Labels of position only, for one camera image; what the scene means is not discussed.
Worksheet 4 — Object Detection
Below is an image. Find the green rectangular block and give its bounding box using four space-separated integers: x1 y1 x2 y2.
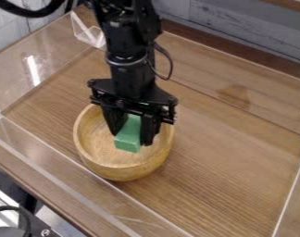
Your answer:
114 115 142 153

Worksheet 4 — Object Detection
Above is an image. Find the clear acrylic corner bracket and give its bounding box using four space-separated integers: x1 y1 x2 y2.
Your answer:
70 11 106 49

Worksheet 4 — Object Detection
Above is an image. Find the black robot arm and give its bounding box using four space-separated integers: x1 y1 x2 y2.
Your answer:
89 0 178 146

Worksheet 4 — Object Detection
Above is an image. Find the black cable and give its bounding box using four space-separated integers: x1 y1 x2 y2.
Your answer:
0 206 34 237

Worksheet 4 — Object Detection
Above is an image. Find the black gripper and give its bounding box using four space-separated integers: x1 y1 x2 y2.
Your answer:
87 63 178 146

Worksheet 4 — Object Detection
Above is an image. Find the black metal table frame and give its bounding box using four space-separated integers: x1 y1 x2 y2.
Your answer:
0 170 61 237

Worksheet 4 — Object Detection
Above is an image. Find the brown wooden bowl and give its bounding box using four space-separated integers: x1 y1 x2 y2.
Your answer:
74 105 175 181

